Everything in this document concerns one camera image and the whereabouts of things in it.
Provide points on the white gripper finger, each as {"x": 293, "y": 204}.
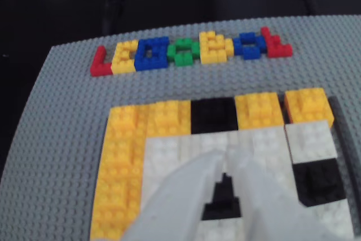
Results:
{"x": 175, "y": 210}
{"x": 276, "y": 218}

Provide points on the black lego cube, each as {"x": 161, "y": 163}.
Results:
{"x": 222, "y": 201}
{"x": 214, "y": 115}
{"x": 321, "y": 181}

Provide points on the grey studded lego baseplate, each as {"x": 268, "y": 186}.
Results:
{"x": 70, "y": 111}

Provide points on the green brick letter o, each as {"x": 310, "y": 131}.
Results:
{"x": 180, "y": 59}

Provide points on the yellow brick letter e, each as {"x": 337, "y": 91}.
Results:
{"x": 124, "y": 64}

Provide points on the yellow brick letter b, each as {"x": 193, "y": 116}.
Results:
{"x": 211, "y": 54}

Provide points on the red brick letter L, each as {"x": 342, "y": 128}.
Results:
{"x": 98, "y": 69}

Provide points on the blue brick letter o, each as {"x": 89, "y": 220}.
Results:
{"x": 249, "y": 52}

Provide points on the red brick letter t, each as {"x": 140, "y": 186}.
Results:
{"x": 275, "y": 49}

